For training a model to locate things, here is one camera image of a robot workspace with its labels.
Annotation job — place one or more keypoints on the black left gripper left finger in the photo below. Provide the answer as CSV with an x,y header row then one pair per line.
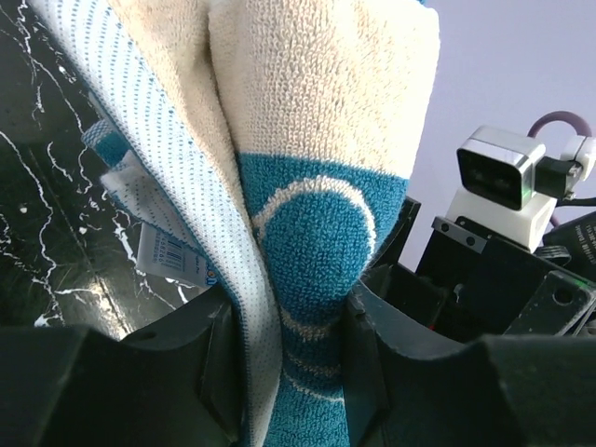
x,y
175,382

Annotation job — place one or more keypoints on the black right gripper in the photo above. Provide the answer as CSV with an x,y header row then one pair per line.
x,y
471,281

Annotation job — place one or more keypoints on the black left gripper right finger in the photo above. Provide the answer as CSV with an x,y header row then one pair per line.
x,y
406,385

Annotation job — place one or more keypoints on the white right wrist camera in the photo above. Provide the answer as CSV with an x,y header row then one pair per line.
x,y
497,171

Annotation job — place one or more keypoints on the teal beige Doraemon towel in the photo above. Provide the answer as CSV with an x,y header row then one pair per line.
x,y
277,138

